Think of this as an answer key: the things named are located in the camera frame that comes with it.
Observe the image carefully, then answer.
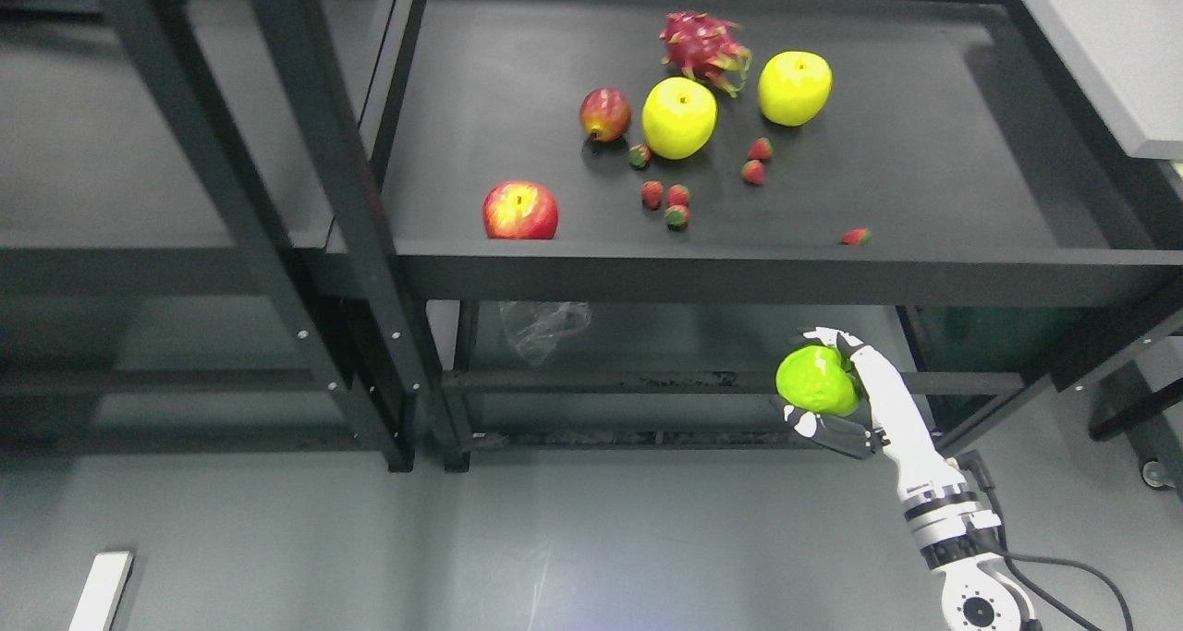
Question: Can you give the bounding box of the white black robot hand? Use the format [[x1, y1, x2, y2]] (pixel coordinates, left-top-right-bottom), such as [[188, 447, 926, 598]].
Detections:
[[774, 327, 965, 501]]

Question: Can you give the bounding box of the green apple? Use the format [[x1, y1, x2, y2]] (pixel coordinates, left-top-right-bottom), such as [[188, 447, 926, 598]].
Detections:
[[774, 345, 861, 417]]

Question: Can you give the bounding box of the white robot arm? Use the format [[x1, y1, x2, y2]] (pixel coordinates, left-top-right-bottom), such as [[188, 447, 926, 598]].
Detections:
[[903, 483, 1043, 630]]

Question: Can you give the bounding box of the yellow apple right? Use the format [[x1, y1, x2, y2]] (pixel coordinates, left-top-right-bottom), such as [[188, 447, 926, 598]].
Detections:
[[757, 51, 833, 128]]

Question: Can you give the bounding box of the yellow apple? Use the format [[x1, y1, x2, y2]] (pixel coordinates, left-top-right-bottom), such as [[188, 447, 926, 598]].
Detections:
[[641, 77, 718, 161], [757, 51, 833, 128]]

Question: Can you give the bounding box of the yellow apple left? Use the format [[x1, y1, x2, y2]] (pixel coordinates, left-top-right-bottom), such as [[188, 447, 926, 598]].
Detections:
[[641, 77, 718, 161]]

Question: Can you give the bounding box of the black shelf unit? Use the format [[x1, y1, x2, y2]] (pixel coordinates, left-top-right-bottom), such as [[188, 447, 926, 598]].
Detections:
[[256, 0, 1179, 466], [4, 0, 415, 471]]

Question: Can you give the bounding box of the red apple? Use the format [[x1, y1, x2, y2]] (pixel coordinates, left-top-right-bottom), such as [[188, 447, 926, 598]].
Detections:
[[481, 180, 560, 240]]

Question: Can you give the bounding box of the left black shelf unit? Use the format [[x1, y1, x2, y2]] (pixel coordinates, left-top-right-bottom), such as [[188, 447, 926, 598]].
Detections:
[[4, 0, 415, 471]]

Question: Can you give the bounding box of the strawberry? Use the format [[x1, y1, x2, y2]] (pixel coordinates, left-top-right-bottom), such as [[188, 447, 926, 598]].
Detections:
[[840, 228, 873, 247], [640, 180, 665, 211], [742, 159, 765, 186], [746, 136, 774, 161], [627, 143, 652, 170], [665, 183, 691, 207], [664, 204, 691, 232]]

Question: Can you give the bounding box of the clear plastic bag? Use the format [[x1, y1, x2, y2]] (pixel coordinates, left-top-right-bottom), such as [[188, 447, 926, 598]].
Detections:
[[497, 301, 592, 369]]

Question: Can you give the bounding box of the dragon fruit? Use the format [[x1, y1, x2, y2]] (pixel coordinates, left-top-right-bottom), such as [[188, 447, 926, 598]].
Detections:
[[658, 11, 754, 98]]

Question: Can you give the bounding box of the white standing table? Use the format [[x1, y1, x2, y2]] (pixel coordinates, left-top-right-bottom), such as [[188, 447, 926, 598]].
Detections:
[[67, 550, 135, 631]]

